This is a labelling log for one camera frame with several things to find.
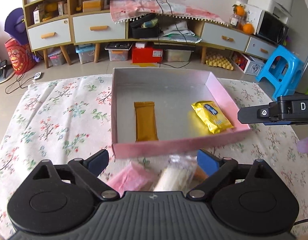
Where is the blue plastic stool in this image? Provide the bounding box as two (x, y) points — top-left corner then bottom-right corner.
(256, 45), (303, 101)

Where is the mustard yellow snack bar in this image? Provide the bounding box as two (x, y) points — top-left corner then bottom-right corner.
(134, 101), (158, 142)

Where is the purple plush toy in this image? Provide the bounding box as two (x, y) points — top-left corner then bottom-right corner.
(4, 7), (41, 63)

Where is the orange lotus cracker packet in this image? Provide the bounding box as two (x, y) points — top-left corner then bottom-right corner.
(193, 166), (208, 182)

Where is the black microwave oven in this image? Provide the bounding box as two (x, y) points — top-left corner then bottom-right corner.
(256, 10), (289, 45)

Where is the orange fruit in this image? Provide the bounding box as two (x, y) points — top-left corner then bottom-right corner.
(243, 23), (255, 35)

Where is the clear rice cracker pack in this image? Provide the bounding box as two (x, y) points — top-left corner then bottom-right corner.
(153, 154), (197, 193)

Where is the red box under cabinet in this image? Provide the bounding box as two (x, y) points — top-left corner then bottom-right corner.
(132, 46), (163, 63)

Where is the purple gloved right hand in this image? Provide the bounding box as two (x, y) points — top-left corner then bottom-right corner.
(297, 137), (308, 154)

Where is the yellow egg tray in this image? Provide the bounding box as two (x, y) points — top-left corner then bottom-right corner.
(205, 54), (234, 71)

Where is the wooden drawer cabinet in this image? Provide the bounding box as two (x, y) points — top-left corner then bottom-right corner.
(23, 0), (276, 60)

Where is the floral tablecloth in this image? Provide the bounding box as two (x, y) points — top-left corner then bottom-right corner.
(0, 75), (308, 238)

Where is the pink cloth cover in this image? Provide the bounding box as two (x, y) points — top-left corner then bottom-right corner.
(110, 0), (228, 26)

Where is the pink wafer snack pack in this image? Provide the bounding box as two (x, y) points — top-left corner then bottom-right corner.
(107, 162), (156, 197)

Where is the yellow biscuit packet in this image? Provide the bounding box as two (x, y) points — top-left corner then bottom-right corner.
(191, 101), (234, 134)

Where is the pink cardboard box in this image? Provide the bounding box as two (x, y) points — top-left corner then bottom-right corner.
(111, 68), (251, 159)

